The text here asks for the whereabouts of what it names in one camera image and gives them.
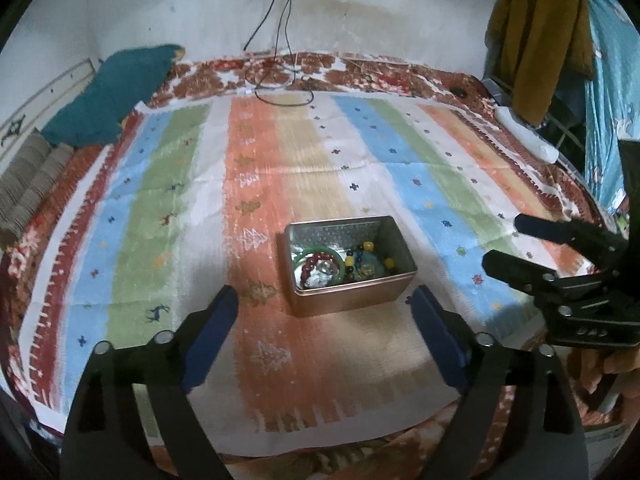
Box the yellow and dark bead bracelet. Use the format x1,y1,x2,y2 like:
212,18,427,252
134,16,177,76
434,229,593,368
342,239,396,281

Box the green jade bangle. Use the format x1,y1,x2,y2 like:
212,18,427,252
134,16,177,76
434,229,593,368
292,246,346,288

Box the right human hand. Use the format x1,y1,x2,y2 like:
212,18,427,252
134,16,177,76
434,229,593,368
578,347,639,422

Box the white bolster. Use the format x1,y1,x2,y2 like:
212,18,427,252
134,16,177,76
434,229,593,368
495,106,560,164

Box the blue patterned curtain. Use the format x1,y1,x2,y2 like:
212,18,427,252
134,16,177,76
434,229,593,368
585,0,639,214

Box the small black round object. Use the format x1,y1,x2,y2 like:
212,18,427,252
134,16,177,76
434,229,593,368
449,87,468,99

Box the silver metal tin box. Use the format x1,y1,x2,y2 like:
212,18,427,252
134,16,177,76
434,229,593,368
277,216,418,318

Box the mustard yellow hanging cloth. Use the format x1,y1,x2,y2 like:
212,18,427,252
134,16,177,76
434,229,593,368
486,0,594,126

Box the striped colourful cloth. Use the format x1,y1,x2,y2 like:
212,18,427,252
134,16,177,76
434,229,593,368
18,93,587,456

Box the striped grey pillow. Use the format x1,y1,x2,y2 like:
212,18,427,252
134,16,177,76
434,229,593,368
1,129,75,250

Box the white headboard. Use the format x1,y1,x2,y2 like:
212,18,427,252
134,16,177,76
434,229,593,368
0,58,101,172

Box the teal blanket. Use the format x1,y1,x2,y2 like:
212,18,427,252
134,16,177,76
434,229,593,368
41,44,184,148

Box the black cable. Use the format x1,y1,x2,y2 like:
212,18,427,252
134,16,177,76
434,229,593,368
242,0,317,108

